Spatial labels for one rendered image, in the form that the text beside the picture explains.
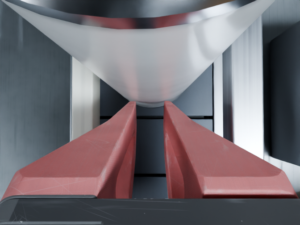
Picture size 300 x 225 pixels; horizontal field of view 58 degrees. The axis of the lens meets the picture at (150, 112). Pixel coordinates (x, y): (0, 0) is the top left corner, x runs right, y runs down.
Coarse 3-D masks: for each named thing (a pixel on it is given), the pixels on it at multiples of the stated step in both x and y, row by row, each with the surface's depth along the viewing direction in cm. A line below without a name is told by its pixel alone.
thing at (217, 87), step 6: (216, 60) 18; (216, 66) 18; (216, 72) 18; (216, 78) 18; (216, 84) 18; (216, 90) 18; (222, 90) 18; (216, 96) 18; (222, 96) 18; (216, 102) 18; (222, 102) 18; (216, 108) 18; (222, 108) 18; (216, 114) 18; (222, 114) 18; (216, 120) 18; (222, 120) 18; (216, 126) 18; (222, 126) 18; (216, 132) 18; (222, 132) 18
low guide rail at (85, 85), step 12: (72, 60) 15; (72, 72) 15; (84, 72) 15; (72, 84) 15; (84, 84) 15; (96, 84) 16; (72, 96) 15; (84, 96) 15; (96, 96) 16; (72, 108) 15; (84, 108) 15; (96, 108) 16; (72, 120) 15; (84, 120) 15; (96, 120) 16; (72, 132) 15; (84, 132) 15
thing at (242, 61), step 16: (256, 32) 10; (240, 48) 10; (256, 48) 10; (224, 64) 11; (240, 64) 10; (256, 64) 10; (224, 80) 11; (240, 80) 10; (256, 80) 10; (224, 96) 11; (240, 96) 10; (256, 96) 10; (224, 112) 11; (240, 112) 10; (256, 112) 10; (224, 128) 11; (240, 128) 10; (256, 128) 10; (240, 144) 10; (256, 144) 10
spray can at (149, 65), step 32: (32, 0) 2; (64, 0) 2; (96, 0) 2; (128, 0) 2; (160, 0) 2; (192, 0) 2; (224, 0) 2; (256, 0) 3; (64, 32) 3; (96, 32) 3; (128, 32) 3; (160, 32) 3; (192, 32) 3; (224, 32) 3; (96, 64) 5; (128, 64) 4; (160, 64) 4; (192, 64) 5; (128, 96) 11; (160, 96) 10
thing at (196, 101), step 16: (208, 80) 18; (112, 96) 18; (192, 96) 18; (208, 96) 18; (112, 112) 18; (144, 112) 18; (160, 112) 18; (192, 112) 18; (208, 112) 18; (144, 128) 18; (160, 128) 18; (208, 128) 18; (144, 144) 18; (160, 144) 18; (144, 160) 18; (160, 160) 18; (144, 176) 18; (160, 176) 18; (144, 192) 18; (160, 192) 18
